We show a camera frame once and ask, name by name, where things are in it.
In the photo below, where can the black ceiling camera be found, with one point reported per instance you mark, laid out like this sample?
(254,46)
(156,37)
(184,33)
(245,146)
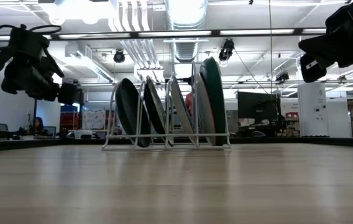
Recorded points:
(282,76)
(227,49)
(119,57)

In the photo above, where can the black computer monitor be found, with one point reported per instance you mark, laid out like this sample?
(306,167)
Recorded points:
(257,107)

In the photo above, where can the person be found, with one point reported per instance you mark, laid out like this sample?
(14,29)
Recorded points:
(189,102)
(38,126)

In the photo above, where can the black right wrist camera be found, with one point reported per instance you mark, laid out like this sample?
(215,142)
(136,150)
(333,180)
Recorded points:
(344,17)

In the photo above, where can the blue patterned plate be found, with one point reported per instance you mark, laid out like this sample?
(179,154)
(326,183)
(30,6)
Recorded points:
(181,107)

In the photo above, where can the red cabinet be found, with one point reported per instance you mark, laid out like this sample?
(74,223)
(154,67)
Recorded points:
(69,121)

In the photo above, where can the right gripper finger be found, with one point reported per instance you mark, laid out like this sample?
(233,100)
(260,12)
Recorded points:
(328,49)

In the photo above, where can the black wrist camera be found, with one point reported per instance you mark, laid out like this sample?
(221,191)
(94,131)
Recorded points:
(25,43)
(344,17)

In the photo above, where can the silver ceiling duct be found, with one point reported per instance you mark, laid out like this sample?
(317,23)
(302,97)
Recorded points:
(186,15)

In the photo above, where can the white poster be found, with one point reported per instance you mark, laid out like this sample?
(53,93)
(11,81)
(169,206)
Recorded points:
(93,119)

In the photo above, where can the large green plate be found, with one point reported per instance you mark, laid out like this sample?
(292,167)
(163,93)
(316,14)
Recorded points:
(215,93)

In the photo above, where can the ceiling light strip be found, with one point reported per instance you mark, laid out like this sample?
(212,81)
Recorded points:
(257,31)
(173,33)

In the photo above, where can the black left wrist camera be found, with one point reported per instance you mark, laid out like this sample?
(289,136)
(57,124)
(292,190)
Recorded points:
(25,43)

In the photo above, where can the camouflage pattern plate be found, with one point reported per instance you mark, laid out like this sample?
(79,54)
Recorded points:
(158,109)

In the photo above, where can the dark teal plate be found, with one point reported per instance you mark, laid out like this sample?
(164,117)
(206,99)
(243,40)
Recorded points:
(131,112)

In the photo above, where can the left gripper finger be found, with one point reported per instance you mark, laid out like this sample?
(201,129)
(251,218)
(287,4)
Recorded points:
(53,67)

